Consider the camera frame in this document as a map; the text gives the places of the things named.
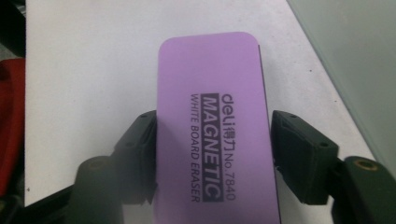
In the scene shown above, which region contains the purple whiteboard eraser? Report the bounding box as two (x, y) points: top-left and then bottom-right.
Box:
(154, 31), (282, 224)

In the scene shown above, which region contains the small white whiteboard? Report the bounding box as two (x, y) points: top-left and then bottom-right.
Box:
(286, 0), (396, 180)

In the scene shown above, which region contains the dark object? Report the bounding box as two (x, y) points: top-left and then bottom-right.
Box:
(0, 0), (27, 59)

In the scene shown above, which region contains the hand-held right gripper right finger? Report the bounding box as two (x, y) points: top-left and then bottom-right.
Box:
(270, 109), (340, 206)

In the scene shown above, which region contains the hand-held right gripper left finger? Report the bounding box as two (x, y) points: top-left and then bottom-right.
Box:
(112, 109), (159, 206)

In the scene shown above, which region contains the red object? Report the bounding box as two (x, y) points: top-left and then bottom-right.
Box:
(0, 57), (26, 198)

